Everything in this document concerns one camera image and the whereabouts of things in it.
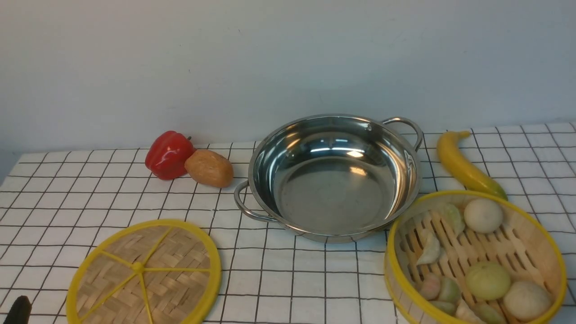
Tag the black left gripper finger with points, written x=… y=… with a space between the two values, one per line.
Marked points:
x=20 y=311

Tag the woven bamboo steamer lid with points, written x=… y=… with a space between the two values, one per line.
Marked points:
x=156 y=272

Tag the bamboo steamer basket yellow rim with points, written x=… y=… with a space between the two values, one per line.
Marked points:
x=437 y=293

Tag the stainless steel pot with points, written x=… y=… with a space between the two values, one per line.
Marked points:
x=333 y=178

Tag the red bell pepper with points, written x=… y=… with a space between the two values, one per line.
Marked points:
x=167 y=156

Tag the brown potato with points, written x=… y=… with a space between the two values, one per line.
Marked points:
x=209 y=168

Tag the white folded dumpling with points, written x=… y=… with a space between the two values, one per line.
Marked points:
x=432 y=249

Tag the pale green dumpling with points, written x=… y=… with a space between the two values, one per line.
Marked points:
x=453 y=216

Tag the yellow banana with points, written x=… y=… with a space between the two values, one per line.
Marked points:
x=460 y=168

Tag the green round bun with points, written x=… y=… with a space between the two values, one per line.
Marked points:
x=488 y=280

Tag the white round bun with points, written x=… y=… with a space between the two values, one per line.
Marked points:
x=483 y=215

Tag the beige round bun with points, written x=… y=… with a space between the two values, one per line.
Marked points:
x=526 y=300

